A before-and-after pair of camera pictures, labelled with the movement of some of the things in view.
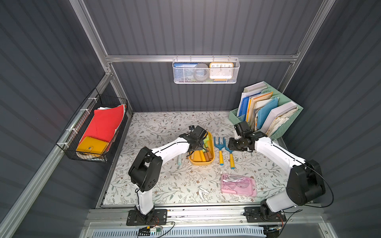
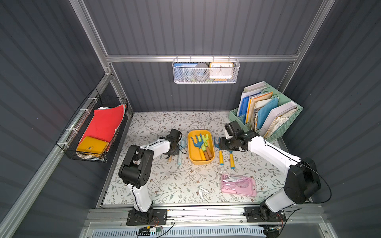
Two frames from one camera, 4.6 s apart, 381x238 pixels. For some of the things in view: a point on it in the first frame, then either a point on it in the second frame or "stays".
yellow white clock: x=221 y=70 stays
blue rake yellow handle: x=220 y=147 stays
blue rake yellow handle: x=232 y=162 stays
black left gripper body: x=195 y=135 → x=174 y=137
